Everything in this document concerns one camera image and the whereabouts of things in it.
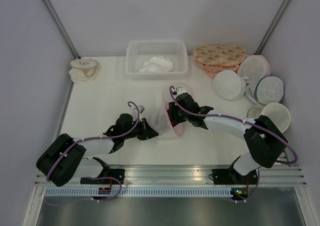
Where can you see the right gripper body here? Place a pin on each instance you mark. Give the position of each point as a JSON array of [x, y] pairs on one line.
[[177, 115]]

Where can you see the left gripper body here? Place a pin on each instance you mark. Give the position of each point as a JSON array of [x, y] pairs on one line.
[[140, 131]]

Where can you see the pink trimmed mesh laundry bag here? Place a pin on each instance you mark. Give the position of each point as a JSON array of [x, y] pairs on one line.
[[160, 121]]

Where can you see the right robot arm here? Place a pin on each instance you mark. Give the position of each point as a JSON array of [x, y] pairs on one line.
[[264, 140]]

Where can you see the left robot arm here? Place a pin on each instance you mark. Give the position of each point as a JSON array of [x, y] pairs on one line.
[[61, 160]]

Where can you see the white bra in basket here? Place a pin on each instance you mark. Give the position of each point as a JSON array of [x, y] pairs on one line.
[[157, 64]]

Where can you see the white round laundry bag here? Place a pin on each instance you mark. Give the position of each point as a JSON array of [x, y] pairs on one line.
[[228, 85]]

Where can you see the carrot print bra case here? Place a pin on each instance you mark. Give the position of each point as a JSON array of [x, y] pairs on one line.
[[214, 59]]

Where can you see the beige collapsed laundry bag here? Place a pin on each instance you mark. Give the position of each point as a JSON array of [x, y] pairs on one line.
[[83, 71]]

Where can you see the pink rimmed round laundry bag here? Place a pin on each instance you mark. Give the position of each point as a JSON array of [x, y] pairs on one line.
[[254, 68]]

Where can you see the blue rimmed round laundry bag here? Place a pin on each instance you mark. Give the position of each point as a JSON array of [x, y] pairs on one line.
[[269, 89]]

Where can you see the cream round laundry bag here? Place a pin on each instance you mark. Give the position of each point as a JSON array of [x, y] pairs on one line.
[[277, 112]]

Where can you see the white plastic basket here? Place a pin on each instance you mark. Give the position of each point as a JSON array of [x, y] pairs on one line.
[[140, 51]]

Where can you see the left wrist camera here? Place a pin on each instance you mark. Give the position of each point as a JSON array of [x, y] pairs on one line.
[[140, 110]]

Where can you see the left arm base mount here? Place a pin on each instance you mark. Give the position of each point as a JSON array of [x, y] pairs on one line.
[[109, 181]]

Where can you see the white slotted cable duct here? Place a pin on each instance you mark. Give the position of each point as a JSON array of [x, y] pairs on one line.
[[140, 192]]

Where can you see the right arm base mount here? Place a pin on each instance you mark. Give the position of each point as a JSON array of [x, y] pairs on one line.
[[231, 177]]

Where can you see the aluminium rail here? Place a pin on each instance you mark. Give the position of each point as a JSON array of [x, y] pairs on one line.
[[197, 176]]

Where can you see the right corner frame post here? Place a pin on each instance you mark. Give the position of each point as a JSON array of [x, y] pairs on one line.
[[274, 23]]

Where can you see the corner frame post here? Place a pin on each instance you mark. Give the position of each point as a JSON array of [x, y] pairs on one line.
[[274, 23], [59, 25]]

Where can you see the left corner frame post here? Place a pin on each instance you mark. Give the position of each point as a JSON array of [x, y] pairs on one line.
[[59, 25]]

